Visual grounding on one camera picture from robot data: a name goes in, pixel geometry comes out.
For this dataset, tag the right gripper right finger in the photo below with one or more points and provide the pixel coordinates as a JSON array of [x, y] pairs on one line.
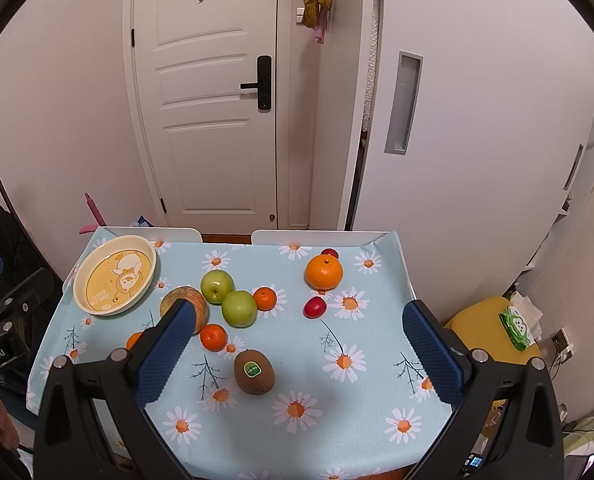
[[505, 420]]

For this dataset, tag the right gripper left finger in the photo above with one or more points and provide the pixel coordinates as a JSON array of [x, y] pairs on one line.
[[70, 442]]

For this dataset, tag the small tangerine edge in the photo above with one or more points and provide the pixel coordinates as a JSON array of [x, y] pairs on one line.
[[132, 340]]

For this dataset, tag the small tangerine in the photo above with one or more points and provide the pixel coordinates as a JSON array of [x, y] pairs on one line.
[[213, 337], [265, 298]]

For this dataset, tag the brownish old apple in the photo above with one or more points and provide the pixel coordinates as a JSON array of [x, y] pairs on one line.
[[194, 297]]

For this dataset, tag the brown kiwi with sticker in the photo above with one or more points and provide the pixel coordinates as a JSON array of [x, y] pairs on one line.
[[254, 373]]

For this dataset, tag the green apple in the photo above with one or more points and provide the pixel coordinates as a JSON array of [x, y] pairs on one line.
[[216, 285], [239, 309]]

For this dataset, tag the red cherry tomato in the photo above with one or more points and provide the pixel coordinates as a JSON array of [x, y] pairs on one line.
[[315, 307], [330, 252]]

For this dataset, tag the large orange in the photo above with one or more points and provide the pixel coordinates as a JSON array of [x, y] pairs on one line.
[[324, 272]]

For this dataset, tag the green wet wipes pack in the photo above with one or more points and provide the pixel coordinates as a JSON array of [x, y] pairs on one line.
[[517, 328]]

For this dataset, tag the yellow stool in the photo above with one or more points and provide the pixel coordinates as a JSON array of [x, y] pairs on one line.
[[479, 326]]

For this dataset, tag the cream cartoon bowl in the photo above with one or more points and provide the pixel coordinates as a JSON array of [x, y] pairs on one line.
[[115, 275]]

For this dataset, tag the daisy print tablecloth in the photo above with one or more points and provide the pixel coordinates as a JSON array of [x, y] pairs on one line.
[[350, 396]]

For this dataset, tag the white panel door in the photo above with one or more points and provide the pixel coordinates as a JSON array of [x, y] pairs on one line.
[[212, 152]]

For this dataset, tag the white sliding wardrobe door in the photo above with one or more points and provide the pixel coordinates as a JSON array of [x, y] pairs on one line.
[[481, 108]]

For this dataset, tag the hanging olive cloth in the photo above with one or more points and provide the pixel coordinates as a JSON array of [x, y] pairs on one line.
[[312, 10]]

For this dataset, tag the black door lock handle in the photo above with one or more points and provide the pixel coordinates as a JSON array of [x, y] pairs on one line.
[[263, 84]]

